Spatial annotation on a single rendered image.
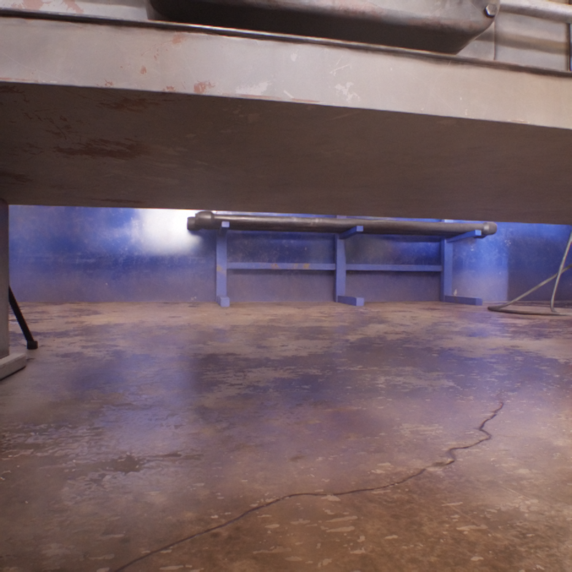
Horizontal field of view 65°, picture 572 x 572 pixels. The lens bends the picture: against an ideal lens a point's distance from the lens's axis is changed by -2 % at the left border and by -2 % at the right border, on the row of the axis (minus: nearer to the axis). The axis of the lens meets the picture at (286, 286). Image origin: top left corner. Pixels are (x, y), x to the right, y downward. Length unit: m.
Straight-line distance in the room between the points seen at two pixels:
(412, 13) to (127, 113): 0.32
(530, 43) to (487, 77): 0.30
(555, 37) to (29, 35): 0.75
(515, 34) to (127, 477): 0.83
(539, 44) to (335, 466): 0.71
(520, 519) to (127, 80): 0.55
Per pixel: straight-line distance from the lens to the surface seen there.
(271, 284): 3.90
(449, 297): 4.26
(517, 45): 0.87
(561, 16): 0.82
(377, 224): 3.66
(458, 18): 0.61
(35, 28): 0.52
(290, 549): 0.44
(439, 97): 0.55
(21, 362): 1.24
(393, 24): 0.58
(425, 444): 0.68
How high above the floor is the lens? 0.23
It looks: 1 degrees down
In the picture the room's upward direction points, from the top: 1 degrees clockwise
